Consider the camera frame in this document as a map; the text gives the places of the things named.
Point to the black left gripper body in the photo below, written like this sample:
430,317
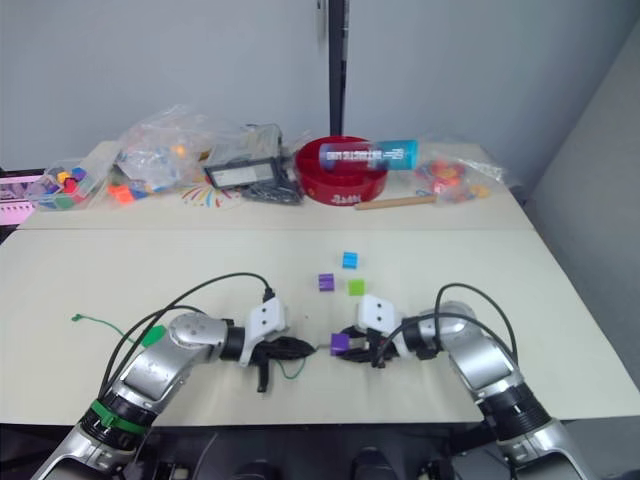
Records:
267,350

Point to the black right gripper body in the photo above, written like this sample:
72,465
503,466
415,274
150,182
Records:
381,347

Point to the purple block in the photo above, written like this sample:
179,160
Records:
326,282
341,343

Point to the green lace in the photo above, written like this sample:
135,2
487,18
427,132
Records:
107,324

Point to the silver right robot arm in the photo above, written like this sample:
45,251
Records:
480,350

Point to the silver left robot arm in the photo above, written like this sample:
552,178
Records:
165,357

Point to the plastic bag of coloured pieces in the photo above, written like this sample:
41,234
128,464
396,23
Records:
450,175

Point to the orange blocks in bag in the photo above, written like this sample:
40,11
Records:
121,194

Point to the clear box of coloured blocks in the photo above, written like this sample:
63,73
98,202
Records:
67,187

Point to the light green block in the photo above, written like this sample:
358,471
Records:
357,287

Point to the blue block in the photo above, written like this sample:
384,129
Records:
351,260

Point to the wooden stick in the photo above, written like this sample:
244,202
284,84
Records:
395,202

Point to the red round bowl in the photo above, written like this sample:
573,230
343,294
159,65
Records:
340,187

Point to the black mesh pouch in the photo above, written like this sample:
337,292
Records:
275,192

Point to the clear tube with blue cap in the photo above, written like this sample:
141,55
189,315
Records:
370,155

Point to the small clear plastic bag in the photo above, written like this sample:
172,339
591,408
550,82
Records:
260,140

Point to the large clear plastic bag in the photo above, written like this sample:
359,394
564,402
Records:
160,145

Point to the black vertical pole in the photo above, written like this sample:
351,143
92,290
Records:
337,65

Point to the pink notebook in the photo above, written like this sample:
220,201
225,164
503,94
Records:
17,197

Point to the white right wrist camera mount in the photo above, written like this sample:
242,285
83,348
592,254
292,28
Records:
377,312

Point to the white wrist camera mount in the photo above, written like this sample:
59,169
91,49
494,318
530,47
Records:
377,312
267,316

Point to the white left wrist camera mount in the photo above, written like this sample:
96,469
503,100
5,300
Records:
267,316

